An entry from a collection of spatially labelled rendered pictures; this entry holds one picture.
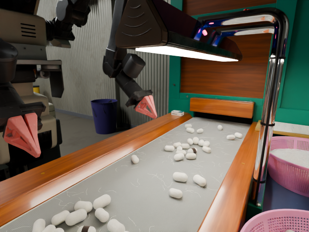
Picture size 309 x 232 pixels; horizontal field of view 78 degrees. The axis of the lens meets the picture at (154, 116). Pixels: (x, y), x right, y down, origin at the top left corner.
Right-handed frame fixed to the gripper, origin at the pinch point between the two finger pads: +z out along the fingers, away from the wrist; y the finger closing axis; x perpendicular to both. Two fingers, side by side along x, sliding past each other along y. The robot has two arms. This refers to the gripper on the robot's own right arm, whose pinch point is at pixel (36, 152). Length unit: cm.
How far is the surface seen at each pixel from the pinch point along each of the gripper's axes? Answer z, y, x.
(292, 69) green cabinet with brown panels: 22, 85, -37
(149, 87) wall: -88, 224, 93
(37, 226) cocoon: 11.0, -4.2, 4.0
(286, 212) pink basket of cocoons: 36.8, 20.5, -19.0
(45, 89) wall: -315, 234, 317
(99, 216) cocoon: 16.3, 3.2, 0.1
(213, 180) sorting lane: 27.5, 27.8, -7.5
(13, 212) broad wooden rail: 5.4, -4.6, 10.0
